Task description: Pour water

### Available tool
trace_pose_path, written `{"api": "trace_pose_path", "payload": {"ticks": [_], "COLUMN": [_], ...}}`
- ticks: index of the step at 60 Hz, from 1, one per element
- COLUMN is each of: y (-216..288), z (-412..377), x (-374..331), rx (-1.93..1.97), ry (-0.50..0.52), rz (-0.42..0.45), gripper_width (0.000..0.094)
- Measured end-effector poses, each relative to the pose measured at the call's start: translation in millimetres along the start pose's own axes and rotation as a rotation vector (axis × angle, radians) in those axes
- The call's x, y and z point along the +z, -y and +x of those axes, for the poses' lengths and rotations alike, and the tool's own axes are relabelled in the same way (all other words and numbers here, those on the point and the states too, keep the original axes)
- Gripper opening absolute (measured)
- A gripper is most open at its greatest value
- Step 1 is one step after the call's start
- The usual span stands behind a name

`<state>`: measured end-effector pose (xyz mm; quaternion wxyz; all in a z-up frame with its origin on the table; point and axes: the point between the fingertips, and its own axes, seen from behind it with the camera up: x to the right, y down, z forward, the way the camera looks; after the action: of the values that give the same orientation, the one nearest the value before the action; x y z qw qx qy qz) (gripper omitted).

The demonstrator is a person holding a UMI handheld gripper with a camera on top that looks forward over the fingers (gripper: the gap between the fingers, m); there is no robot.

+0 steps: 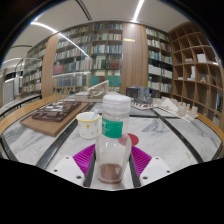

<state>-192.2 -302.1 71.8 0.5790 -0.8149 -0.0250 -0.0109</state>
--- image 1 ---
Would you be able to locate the white stepped architectural model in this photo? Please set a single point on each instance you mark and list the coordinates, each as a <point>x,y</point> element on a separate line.
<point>176,108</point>

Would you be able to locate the wide wall bookshelf with books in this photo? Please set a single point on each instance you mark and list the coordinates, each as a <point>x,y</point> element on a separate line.
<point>96,60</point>

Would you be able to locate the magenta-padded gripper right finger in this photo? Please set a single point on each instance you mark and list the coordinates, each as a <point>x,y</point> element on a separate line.
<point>141,159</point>

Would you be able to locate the white cup with yellow rim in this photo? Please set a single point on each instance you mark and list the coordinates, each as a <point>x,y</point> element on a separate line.
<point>87,128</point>

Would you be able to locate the clear bottle with green label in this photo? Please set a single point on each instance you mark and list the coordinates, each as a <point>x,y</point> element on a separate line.
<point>112,146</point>

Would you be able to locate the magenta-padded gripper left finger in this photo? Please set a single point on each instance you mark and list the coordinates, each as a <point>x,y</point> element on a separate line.
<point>82,160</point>

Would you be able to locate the white model with red base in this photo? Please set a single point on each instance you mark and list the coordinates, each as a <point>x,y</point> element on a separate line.
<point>142,105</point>

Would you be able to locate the curved bookshelf behind glass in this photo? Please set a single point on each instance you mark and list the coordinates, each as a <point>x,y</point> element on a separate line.
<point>35,73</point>

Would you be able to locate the straight ceiling light strip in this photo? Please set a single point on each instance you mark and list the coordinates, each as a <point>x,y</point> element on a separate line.
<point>138,10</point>

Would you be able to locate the dark grey architectural model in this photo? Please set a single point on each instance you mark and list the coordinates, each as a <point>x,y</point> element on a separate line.
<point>143,91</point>

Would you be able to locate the light blue spoon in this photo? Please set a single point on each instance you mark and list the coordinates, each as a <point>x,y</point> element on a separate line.
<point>94,115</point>

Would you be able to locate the wooden cubby shelf unit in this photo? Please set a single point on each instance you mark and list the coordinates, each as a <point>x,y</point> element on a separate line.
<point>196,76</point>

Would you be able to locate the narrow wall bookshelf with books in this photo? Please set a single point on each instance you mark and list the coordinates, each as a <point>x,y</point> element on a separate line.
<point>158,63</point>

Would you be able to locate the beige architectural building model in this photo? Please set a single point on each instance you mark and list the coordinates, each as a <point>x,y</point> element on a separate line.
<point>93,91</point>

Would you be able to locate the brown model on wooden board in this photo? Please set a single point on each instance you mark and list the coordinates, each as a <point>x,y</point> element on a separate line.
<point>55,115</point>

